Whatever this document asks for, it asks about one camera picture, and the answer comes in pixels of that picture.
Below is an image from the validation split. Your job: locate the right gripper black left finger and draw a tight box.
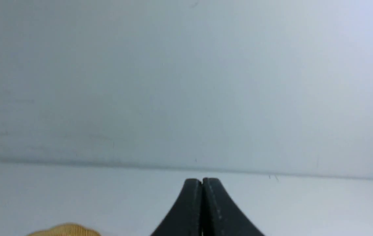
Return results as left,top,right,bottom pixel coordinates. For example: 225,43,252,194
152,178,202,236

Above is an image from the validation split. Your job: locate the amber plastic ribbed plate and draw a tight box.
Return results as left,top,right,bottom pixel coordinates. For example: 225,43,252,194
27,224,101,236

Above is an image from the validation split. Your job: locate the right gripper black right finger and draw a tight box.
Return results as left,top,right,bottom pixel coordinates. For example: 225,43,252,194
202,178,264,236

